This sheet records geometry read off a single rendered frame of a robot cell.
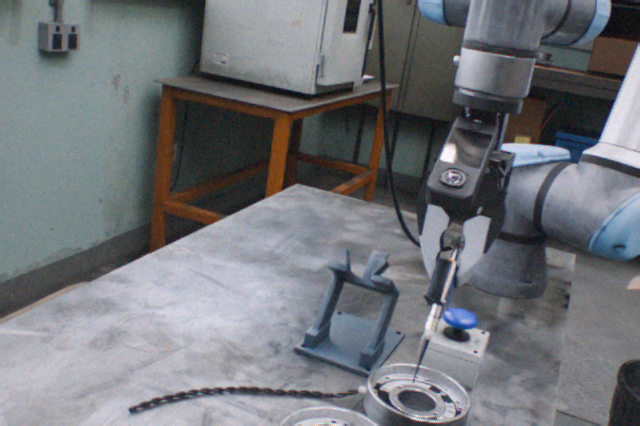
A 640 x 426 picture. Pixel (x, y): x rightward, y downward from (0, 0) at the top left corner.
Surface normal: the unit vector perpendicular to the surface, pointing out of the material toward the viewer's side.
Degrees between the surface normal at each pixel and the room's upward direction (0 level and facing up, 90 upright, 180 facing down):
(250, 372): 0
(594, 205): 74
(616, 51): 83
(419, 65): 90
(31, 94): 90
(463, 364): 90
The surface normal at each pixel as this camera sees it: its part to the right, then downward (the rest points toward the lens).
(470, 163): -0.06, -0.67
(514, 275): 0.07, 0.01
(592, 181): -0.72, -0.18
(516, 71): 0.33, 0.33
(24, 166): 0.92, 0.25
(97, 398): 0.15, -0.94
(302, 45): -0.40, 0.23
